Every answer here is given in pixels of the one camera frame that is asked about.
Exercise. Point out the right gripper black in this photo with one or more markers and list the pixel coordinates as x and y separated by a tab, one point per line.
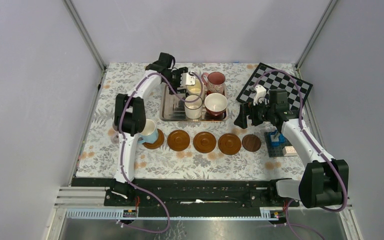
241	120

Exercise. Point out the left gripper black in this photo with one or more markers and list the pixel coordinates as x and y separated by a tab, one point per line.
179	72

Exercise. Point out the dark walnut round coaster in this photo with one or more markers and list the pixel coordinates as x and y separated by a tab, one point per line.
251	143

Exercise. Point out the brown wooden coaster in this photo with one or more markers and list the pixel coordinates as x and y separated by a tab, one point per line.
229	144
158	143
178	140
204	142

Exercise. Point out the cream yellow mug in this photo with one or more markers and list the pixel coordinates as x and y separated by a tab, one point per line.
196	89

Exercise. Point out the metal serving tray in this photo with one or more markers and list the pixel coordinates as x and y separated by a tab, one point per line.
173	110

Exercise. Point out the light blue mug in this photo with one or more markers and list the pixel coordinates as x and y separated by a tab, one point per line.
149	134

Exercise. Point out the lilac mug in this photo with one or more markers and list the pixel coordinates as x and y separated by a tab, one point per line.
114	137

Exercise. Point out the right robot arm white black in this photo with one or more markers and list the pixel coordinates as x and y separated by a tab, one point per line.
324	183

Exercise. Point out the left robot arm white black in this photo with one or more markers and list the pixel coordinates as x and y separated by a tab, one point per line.
130	114

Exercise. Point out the white cup on red saucer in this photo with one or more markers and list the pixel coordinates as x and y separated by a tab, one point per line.
215	104

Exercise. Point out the blue toy brick stack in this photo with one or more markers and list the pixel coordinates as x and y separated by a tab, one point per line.
276	138

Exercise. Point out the dark grey brick baseplate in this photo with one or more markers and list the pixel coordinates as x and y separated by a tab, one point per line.
275	151

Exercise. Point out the pink mug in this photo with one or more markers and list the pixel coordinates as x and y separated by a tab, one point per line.
214	81

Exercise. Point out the white ribbed mug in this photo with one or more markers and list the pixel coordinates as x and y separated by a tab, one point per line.
193	107

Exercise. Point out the white toy brick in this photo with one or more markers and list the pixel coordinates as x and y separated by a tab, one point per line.
289	151

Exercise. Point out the floral tablecloth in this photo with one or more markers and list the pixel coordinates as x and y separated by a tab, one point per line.
99	156

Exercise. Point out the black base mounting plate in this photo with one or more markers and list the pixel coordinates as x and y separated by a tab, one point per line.
194	198

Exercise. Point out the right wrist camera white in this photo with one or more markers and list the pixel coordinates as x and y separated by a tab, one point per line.
260	95

